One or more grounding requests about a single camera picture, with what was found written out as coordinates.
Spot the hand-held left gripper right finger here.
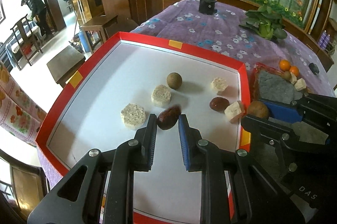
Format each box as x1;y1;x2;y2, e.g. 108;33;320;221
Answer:
178;114;307;224

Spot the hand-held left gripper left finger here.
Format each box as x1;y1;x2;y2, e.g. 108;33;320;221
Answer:
26;113;158;224

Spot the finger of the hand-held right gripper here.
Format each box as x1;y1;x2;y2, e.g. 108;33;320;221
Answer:
262;94;337;135
241;113;331;180

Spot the brown potato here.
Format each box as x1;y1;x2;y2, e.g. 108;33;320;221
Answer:
246;101;270;119

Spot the dark red date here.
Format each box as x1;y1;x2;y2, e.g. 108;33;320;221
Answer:
157;105;182;131

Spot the red cardboard box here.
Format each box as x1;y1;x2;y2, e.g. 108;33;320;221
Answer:
35;31;251;224

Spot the round rice cake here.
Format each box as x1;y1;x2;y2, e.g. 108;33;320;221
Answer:
151;85;172;109
120;103;146;130

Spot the tofu cube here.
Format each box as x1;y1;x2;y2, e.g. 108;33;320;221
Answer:
224;100;246;123

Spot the brown chestnut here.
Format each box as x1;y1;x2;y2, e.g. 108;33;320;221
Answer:
210;97;229;110

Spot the hexagonal rice cake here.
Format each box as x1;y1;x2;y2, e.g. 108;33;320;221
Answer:
211;77;228;95

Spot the bok choy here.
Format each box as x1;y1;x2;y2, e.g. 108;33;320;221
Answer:
239;4;288;41

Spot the dark wooden stool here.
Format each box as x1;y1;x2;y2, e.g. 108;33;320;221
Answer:
47;45;86;88

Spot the purple floral tablecloth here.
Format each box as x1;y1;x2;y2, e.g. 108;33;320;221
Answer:
37;0;336;188

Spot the blue bucket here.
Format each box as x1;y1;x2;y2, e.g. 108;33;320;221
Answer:
78;30;91;53

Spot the wooden side table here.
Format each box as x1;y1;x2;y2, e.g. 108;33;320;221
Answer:
80;15;118;53

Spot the black cylindrical motor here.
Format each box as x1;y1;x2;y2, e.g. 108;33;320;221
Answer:
198;0;218;15

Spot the wooden chair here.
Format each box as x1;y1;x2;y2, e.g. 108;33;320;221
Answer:
0;149;50;216
10;14;44;71

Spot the floral printed cloth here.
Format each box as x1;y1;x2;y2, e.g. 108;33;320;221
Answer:
0;61;48;147

